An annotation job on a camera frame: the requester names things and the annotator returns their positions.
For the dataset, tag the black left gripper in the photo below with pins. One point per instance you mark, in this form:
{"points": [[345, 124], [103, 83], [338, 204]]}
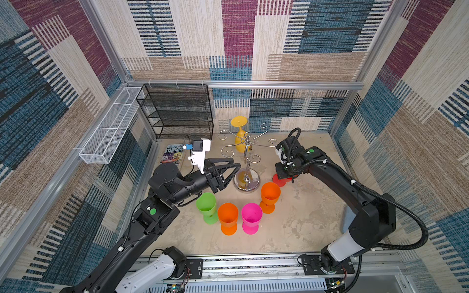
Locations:
{"points": [[215, 182]]}

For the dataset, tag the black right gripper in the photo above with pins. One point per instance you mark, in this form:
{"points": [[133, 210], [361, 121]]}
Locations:
{"points": [[287, 172]]}

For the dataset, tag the red plastic wine glass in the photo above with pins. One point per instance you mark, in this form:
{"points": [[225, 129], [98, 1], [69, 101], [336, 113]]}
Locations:
{"points": [[280, 182]]}

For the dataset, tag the orange wine glass front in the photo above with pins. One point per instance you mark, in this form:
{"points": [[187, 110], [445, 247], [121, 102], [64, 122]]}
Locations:
{"points": [[270, 193]]}

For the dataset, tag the orange wine glass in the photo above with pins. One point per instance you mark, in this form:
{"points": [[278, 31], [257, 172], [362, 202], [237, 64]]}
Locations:
{"points": [[270, 193], [228, 217]]}

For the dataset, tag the green plastic wine glass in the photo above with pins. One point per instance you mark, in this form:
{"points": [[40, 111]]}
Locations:
{"points": [[207, 206]]}

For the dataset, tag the yellow plastic wine glass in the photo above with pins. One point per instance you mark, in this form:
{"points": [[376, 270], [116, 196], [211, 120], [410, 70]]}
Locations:
{"points": [[239, 122]]}

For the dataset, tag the pink plastic wine glass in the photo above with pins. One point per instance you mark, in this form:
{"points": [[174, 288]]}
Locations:
{"points": [[251, 215]]}

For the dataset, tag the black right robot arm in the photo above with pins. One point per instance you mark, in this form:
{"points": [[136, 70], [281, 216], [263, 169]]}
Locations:
{"points": [[375, 214]]}

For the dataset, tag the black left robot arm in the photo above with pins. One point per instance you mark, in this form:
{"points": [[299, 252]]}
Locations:
{"points": [[168, 191]]}

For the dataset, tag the chrome wine glass rack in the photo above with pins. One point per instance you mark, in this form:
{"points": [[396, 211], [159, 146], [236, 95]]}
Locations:
{"points": [[247, 179]]}

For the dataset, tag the black mesh shelf rack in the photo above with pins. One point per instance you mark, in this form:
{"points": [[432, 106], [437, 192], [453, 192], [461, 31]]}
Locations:
{"points": [[177, 111]]}

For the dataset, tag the treehouse paperback book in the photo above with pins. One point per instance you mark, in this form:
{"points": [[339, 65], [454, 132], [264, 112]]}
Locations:
{"points": [[172, 154]]}

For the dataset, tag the blue grey sponge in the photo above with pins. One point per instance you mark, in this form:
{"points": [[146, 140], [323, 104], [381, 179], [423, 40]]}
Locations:
{"points": [[348, 218]]}

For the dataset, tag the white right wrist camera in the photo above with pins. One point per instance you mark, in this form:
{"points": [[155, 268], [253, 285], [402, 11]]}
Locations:
{"points": [[283, 153]]}

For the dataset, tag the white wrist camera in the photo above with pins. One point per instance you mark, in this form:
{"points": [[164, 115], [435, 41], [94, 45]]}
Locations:
{"points": [[198, 149], [283, 153]]}

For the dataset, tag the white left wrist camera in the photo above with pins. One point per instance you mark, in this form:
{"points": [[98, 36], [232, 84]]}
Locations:
{"points": [[198, 149]]}

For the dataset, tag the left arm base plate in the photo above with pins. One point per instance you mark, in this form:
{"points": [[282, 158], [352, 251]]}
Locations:
{"points": [[193, 269]]}

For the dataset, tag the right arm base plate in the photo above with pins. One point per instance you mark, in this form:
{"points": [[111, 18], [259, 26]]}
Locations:
{"points": [[313, 265]]}

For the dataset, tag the aluminium mounting rail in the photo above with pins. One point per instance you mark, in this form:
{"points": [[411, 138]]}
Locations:
{"points": [[375, 272]]}

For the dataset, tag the white wire mesh basket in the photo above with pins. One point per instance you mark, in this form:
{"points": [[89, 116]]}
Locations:
{"points": [[104, 141]]}

